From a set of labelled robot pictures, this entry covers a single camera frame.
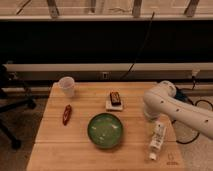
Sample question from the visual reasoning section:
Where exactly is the green ceramic bowl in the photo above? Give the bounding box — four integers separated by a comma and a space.
87, 113, 123, 149

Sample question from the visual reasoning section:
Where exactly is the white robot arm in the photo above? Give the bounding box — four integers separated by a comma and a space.
143, 81, 213, 140

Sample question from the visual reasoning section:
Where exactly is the white tube with cap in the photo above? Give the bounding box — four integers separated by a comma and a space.
149, 121, 166, 161

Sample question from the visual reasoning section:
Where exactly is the brown chocolate bar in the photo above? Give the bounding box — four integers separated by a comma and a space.
110, 92, 121, 106

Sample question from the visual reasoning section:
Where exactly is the white square coaster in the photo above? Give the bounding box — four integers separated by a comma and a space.
105, 100, 123, 111

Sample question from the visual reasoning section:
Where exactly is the white baseboard heater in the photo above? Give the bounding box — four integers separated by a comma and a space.
5, 62, 213, 81

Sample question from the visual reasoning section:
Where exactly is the red chili pepper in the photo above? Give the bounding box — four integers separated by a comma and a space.
62, 105, 72, 126

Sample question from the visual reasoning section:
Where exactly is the translucent plastic measuring cup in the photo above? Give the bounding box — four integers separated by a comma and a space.
58, 77, 75, 97

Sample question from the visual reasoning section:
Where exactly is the black office chair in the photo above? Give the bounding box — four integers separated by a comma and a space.
0, 64, 36, 150

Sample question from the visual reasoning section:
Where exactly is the black cable on floor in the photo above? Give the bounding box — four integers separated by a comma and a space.
171, 87, 213, 146

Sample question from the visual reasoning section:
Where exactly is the white wall plug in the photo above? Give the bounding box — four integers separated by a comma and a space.
191, 69, 200, 77

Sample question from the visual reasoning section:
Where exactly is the black hanging cable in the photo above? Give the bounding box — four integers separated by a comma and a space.
119, 11, 156, 82

